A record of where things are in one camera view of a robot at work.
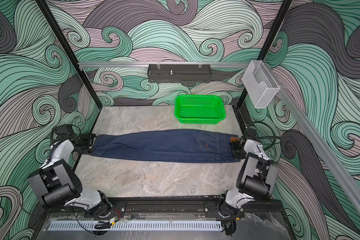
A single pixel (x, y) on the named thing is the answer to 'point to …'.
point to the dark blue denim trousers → (182, 145)
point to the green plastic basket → (199, 109)
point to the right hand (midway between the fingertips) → (231, 148)
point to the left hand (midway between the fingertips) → (96, 138)
